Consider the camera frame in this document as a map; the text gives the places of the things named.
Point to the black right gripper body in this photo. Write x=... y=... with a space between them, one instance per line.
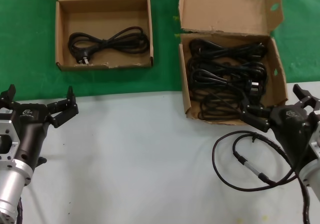
x=290 y=131

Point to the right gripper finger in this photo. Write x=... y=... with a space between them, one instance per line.
x=256 y=117
x=303 y=95

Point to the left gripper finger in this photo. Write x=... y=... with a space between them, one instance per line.
x=65 y=110
x=7 y=96

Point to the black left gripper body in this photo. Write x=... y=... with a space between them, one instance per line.
x=31 y=133

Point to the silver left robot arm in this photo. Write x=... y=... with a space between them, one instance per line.
x=11 y=186

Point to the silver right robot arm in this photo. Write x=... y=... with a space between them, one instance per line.
x=312 y=179

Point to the shallow open cardboard box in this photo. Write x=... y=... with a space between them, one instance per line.
x=100 y=13

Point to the torn open cardboard box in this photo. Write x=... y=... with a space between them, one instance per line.
x=225 y=8

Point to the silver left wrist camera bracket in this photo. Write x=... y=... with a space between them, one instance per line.
x=7 y=128

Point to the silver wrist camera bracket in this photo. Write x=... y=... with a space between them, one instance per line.
x=7 y=128
x=316 y=136

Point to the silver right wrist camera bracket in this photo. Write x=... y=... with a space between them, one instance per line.
x=316 y=136

